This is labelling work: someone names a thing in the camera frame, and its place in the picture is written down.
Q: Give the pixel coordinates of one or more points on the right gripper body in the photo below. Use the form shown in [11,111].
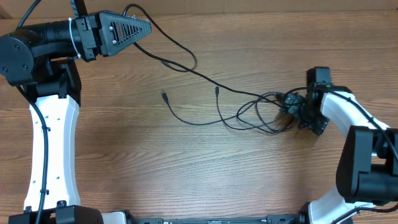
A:
[298,107]

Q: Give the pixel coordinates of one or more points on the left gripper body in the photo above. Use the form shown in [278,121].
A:
[88,35]

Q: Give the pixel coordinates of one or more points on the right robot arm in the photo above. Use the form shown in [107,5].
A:
[366,176]

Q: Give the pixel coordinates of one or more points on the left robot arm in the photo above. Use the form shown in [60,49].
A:
[40,60]

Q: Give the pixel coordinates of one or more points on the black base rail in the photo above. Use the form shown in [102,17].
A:
[214,221]

